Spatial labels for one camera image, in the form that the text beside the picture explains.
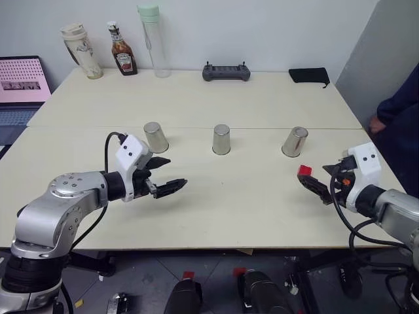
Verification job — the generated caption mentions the grey partition panel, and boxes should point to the grey partition panel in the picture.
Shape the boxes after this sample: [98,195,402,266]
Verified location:
[334,0,419,131]

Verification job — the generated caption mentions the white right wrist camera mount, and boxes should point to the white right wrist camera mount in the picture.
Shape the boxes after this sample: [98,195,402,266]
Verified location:
[342,141,382,212]

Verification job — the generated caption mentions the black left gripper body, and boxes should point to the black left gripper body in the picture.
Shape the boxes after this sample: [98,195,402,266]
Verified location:
[132,156,157,200]

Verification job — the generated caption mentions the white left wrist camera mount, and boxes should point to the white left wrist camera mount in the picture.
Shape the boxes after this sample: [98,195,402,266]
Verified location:
[114,133,154,203]

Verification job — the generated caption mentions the clear bottle with green lid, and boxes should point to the clear bottle with green lid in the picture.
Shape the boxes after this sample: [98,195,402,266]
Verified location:
[136,4,172,79]

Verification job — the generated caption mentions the bystander bare hand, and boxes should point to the bystander bare hand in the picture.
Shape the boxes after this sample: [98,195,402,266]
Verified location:
[369,114,386,135]

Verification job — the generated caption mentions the black rounded foot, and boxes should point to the black rounded foot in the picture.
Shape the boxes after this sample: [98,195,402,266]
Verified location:
[338,257,363,300]

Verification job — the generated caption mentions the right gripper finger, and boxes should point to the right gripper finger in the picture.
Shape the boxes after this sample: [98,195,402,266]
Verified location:
[295,173,329,206]
[322,159,343,175]

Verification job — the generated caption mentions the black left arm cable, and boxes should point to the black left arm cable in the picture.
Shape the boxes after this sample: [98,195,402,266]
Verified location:
[69,131,129,253]

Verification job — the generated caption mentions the person in dark blue clothing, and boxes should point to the person in dark blue clothing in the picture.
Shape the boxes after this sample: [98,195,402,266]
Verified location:
[375,62,419,197]

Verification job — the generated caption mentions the laptop with pink screen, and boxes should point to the laptop with pink screen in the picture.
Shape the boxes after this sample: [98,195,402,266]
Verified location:
[0,56,53,145]

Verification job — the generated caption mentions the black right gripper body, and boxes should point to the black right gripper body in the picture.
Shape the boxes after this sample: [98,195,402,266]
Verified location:
[329,156,357,207]

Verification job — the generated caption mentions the ketchup bottle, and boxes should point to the ketchup bottle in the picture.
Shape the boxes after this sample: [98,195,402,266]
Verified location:
[106,20,139,77]

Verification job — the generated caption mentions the black fabric pouch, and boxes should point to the black fabric pouch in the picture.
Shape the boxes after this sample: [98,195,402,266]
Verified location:
[288,67,331,89]

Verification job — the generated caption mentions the grey remote controller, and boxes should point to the grey remote controller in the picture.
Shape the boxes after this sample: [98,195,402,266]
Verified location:
[202,60,253,83]

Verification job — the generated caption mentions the upturned steel cup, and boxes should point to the upturned steel cup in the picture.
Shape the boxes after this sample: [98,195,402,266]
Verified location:
[143,122,170,154]
[281,126,310,158]
[211,124,232,156]

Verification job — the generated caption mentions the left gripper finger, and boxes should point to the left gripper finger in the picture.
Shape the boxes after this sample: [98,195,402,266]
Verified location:
[151,178,189,200]
[145,156,172,171]

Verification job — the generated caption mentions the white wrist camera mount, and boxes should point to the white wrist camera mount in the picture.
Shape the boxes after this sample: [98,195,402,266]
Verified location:
[114,133,154,203]
[342,141,382,212]

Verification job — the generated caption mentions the beige printed travel tumbler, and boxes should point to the beige printed travel tumbler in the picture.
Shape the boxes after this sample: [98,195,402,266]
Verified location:
[60,22,104,80]

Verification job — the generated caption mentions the black table leg frame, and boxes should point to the black table leg frame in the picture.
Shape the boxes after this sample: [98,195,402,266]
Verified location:
[285,251,321,314]
[67,251,117,278]

